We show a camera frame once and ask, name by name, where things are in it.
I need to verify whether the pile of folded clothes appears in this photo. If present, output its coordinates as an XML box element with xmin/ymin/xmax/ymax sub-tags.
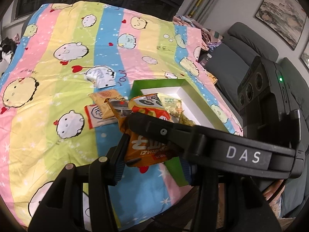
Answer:
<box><xmin>172</xmin><ymin>15</ymin><xmax>224</xmax><ymax>51</ymax></box>

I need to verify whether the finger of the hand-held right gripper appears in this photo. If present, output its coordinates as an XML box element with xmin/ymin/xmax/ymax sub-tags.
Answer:
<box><xmin>126</xmin><ymin>112</ymin><xmax>205</xmax><ymax>161</ymax></box>

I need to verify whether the beige orange snack packet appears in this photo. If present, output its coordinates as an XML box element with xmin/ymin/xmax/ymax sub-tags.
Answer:
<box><xmin>90</xmin><ymin>89</ymin><xmax>126</xmax><ymax>119</ymax></box>

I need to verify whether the small framed painting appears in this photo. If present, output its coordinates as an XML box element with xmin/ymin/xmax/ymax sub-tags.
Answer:
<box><xmin>299</xmin><ymin>48</ymin><xmax>309</xmax><ymax>69</ymax></box>

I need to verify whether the silver white snack packet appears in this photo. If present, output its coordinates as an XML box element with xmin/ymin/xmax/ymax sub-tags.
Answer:
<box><xmin>84</xmin><ymin>66</ymin><xmax>116</xmax><ymax>89</ymax></box>

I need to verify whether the black and white snack packet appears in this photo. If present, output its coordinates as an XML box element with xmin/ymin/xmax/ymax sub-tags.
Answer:
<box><xmin>130</xmin><ymin>94</ymin><xmax>165</xmax><ymax>108</ymax></box>

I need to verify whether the white red snack packet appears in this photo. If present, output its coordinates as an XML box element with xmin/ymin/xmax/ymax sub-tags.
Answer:
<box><xmin>84</xmin><ymin>104</ymin><xmax>119</xmax><ymax>130</ymax></box>

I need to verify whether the small yellow snack packet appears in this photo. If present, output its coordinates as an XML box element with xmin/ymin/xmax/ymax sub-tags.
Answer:
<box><xmin>177</xmin><ymin>111</ymin><xmax>196</xmax><ymax>127</ymax></box>

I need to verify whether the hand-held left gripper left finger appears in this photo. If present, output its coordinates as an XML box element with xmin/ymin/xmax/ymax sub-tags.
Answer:
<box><xmin>28</xmin><ymin>133</ymin><xmax>129</xmax><ymax>232</ymax></box>

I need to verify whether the large framed landscape painting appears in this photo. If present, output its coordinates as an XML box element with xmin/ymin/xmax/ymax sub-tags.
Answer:
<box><xmin>255</xmin><ymin>0</ymin><xmax>307</xmax><ymax>51</ymax></box>

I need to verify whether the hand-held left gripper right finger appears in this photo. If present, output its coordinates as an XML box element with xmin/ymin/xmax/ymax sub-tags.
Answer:
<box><xmin>180</xmin><ymin>158</ymin><xmax>282</xmax><ymax>232</ymax></box>

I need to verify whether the white foam box green rim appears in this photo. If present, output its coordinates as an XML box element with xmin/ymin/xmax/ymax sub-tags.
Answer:
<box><xmin>130</xmin><ymin>78</ymin><xmax>230</xmax><ymax>188</ymax></box>

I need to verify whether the striped cartoon printed blanket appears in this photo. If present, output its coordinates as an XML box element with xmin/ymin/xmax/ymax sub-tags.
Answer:
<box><xmin>0</xmin><ymin>1</ymin><xmax>243</xmax><ymax>230</ymax></box>

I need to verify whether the person's right hand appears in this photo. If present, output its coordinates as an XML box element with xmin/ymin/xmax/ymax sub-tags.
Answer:
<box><xmin>263</xmin><ymin>180</ymin><xmax>289</xmax><ymax>207</ymax></box>

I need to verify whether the black and white cat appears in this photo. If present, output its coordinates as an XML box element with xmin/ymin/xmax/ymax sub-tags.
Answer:
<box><xmin>0</xmin><ymin>37</ymin><xmax>16</xmax><ymax>63</ymax></box>

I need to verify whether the yellow corn print snack packet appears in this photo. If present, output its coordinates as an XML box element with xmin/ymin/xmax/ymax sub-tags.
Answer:
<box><xmin>158</xmin><ymin>94</ymin><xmax>184</xmax><ymax>118</ymax></box>

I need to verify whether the clear plastic bottle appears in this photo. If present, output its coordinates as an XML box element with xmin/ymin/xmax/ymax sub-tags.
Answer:
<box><xmin>199</xmin><ymin>54</ymin><xmax>213</xmax><ymax>66</ymax></box>

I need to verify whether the grey curtain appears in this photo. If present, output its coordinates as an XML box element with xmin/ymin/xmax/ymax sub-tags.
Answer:
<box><xmin>181</xmin><ymin>0</ymin><xmax>232</xmax><ymax>27</ymax></box>

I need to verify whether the grey sofa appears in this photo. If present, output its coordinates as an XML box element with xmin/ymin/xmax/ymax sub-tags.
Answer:
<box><xmin>208</xmin><ymin>22</ymin><xmax>309</xmax><ymax>218</ymax></box>

